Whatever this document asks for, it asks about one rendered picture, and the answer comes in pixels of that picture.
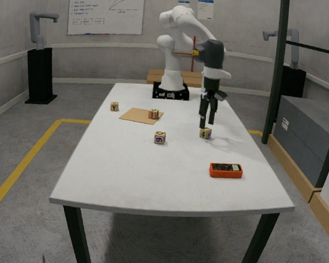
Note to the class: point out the tan square mat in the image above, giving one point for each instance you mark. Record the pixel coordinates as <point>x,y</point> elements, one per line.
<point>139,115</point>

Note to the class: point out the wooden letter block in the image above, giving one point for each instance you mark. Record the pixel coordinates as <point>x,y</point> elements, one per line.
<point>153,113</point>
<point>206,133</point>
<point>160,137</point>

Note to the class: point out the orange digital multimeter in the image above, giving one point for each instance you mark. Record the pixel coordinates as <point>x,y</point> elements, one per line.
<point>224,170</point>

